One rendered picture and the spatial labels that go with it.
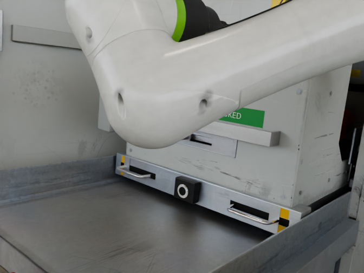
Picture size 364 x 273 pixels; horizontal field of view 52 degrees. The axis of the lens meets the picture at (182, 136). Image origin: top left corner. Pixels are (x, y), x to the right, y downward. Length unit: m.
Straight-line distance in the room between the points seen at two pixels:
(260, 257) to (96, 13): 0.43
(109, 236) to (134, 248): 0.07
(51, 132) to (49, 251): 0.51
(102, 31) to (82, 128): 0.77
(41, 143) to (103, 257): 0.54
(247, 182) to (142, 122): 0.46
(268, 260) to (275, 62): 0.36
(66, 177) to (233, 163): 0.43
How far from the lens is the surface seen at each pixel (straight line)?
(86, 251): 0.69
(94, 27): 0.42
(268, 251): 0.64
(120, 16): 0.42
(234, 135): 0.76
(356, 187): 1.01
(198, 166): 0.87
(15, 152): 1.11
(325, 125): 0.84
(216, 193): 0.84
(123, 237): 0.74
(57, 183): 0.98
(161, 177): 0.94
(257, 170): 0.79
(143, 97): 0.37
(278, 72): 0.41
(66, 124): 1.14
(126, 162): 1.02
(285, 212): 0.76
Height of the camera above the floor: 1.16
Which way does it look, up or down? 10 degrees down
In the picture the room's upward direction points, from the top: 6 degrees clockwise
